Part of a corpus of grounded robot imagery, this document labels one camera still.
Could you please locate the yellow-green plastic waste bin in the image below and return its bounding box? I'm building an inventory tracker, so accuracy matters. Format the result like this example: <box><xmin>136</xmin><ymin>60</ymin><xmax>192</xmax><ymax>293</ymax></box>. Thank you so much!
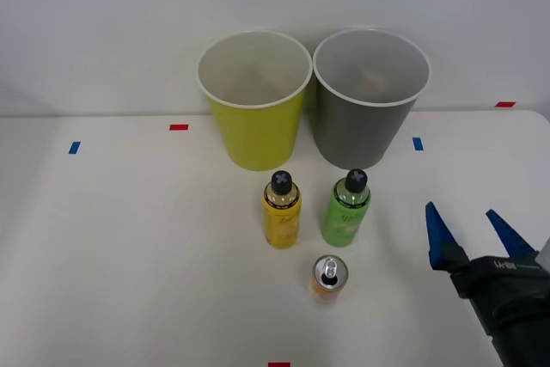
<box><xmin>195</xmin><ymin>29</ymin><xmax>314</xmax><ymax>173</ymax></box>

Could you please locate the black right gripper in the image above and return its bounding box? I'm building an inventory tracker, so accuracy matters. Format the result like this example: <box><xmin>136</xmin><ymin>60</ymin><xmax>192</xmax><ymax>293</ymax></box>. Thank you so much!
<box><xmin>425</xmin><ymin>201</ymin><xmax>550</xmax><ymax>337</ymax></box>

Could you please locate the yellow bottle with black cap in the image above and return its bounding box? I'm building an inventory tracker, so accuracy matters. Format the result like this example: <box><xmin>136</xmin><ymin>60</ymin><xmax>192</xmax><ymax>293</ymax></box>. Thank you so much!
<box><xmin>260</xmin><ymin>170</ymin><xmax>303</xmax><ymax>250</ymax></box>

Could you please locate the grey plastic waste bin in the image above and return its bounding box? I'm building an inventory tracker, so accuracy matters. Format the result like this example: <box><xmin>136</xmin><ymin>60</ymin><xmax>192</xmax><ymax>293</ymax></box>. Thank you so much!
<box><xmin>312</xmin><ymin>28</ymin><xmax>431</xmax><ymax>171</ymax></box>

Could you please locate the orange drink can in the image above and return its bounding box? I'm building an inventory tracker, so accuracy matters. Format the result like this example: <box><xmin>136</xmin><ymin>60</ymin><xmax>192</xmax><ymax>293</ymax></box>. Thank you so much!
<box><xmin>311</xmin><ymin>254</ymin><xmax>349</xmax><ymax>306</ymax></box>

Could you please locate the green bottle with black cap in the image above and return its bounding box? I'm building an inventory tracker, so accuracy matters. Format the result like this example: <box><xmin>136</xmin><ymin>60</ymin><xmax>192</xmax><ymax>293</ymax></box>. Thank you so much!
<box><xmin>321</xmin><ymin>168</ymin><xmax>372</xmax><ymax>248</ymax></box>

